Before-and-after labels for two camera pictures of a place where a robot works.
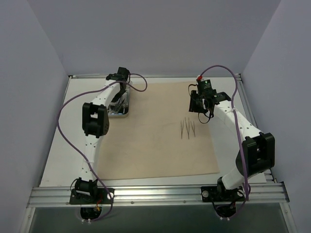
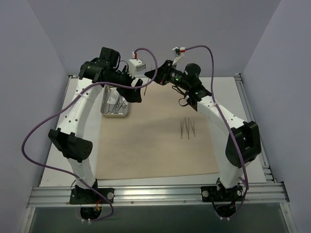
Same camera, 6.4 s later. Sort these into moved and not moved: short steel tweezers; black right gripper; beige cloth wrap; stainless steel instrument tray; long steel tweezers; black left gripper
Moved: black right gripper; black left gripper
Not moved: beige cloth wrap; long steel tweezers; short steel tweezers; stainless steel instrument tray
